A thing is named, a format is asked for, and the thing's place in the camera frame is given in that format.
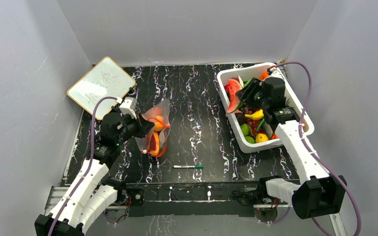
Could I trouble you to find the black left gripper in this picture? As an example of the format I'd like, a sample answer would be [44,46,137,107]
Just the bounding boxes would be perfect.
[115,111,155,145]

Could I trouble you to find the clear zip bag orange zipper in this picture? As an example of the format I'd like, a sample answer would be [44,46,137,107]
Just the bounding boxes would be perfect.
[135,99,170,158]

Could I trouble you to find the orange papaya slice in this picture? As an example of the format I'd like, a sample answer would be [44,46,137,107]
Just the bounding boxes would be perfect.
[147,131,167,158]

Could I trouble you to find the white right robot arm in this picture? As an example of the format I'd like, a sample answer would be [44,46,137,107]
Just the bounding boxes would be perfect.
[233,77,346,219]

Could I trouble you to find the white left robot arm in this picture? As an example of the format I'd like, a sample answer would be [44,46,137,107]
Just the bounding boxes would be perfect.
[34,112,155,236]

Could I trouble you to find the white garlic wedge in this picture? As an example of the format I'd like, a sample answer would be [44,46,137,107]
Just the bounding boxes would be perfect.
[238,76,244,88]

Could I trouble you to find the white plastic bin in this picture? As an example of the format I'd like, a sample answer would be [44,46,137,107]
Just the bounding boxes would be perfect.
[216,62,303,153]

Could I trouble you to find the yellow banana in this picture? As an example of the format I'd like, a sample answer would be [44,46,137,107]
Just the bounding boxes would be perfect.
[245,109,264,120]

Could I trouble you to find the orange fruit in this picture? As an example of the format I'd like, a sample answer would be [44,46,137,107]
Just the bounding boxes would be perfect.
[259,71,269,81]

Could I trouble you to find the green capped marker pen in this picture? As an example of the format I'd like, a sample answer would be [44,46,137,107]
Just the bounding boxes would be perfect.
[172,165,204,170]

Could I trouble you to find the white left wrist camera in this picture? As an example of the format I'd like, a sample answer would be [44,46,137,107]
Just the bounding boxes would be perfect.
[119,97,137,119]

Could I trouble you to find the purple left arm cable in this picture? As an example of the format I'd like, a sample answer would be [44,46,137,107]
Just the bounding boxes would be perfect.
[47,96,123,236]

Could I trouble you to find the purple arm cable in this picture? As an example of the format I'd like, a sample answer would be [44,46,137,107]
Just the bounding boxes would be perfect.
[269,61,362,236]
[47,96,123,236]

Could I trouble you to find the small whiteboard yellow frame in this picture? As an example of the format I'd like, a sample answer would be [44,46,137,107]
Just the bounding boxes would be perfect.
[67,57,136,120]

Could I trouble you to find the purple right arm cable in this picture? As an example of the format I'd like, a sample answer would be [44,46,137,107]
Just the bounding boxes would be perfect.
[269,61,362,236]

